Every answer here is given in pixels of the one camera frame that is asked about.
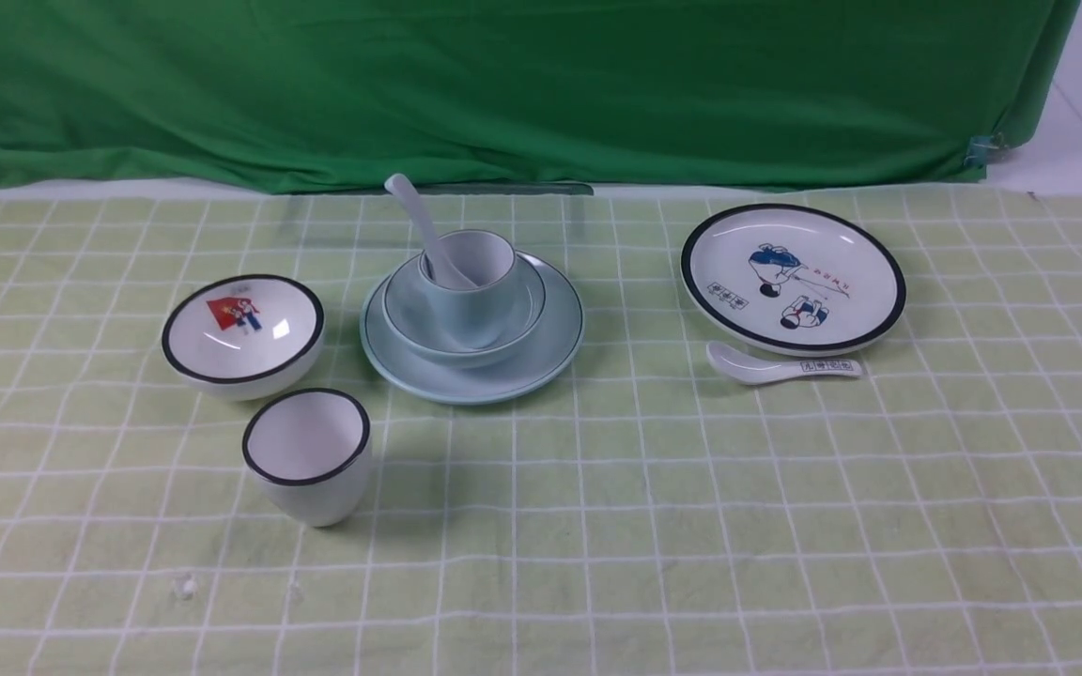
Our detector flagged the green backdrop cloth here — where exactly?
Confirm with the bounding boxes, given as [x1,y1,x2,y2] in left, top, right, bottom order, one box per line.
[0,1,1079,195]

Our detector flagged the pale blue ceramic spoon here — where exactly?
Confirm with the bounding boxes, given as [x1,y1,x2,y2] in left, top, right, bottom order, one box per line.
[385,173,476,290]

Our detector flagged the pale blue cup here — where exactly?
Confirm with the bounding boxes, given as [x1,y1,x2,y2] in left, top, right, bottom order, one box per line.
[418,228,519,349]

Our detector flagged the pale blue bowl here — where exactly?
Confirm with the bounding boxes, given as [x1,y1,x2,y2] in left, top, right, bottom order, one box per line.
[381,253,547,368]

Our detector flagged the white plate with figures picture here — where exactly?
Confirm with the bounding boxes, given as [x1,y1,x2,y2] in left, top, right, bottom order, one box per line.
[679,204,907,359]

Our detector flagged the green checkered tablecloth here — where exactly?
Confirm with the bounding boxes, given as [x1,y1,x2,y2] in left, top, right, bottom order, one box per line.
[0,187,1082,675]

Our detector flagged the white spoon with printed handle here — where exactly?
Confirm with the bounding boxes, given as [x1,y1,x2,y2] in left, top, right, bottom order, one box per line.
[705,341,865,386]

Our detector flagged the white cup with bicycle picture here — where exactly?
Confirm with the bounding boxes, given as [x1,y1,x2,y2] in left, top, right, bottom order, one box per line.
[240,388,375,528]

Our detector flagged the white bowl with flag picture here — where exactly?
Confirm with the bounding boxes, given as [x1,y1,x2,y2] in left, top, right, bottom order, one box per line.
[160,273,326,402]

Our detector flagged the pale blue plate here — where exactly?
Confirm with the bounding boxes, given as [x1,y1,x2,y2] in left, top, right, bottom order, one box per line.
[358,252,588,406]

